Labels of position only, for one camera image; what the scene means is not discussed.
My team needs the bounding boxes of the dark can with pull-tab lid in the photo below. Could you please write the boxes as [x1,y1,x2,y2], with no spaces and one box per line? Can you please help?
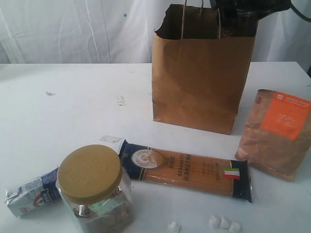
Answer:
[218,23,243,39]

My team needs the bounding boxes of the spaghetti packet dark blue ends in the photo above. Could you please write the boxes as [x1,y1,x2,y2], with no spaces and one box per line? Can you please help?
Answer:
[119,140,252,202]

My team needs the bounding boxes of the clear tape piece on table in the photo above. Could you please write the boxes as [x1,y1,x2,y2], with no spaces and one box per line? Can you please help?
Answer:
[100,135,121,143]

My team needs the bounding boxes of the clear jar with gold lid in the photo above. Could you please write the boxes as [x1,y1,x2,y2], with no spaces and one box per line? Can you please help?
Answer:
[56,145,134,233]

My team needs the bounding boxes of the kraft pouch with orange label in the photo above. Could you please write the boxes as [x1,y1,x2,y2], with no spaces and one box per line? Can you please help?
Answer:
[235,89,311,181]

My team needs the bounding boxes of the large brown paper shopping bag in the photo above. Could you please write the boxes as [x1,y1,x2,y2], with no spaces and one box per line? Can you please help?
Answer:
[152,4,258,134]

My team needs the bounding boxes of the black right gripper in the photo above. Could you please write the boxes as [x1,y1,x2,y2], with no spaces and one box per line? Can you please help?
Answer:
[210,0,291,20]

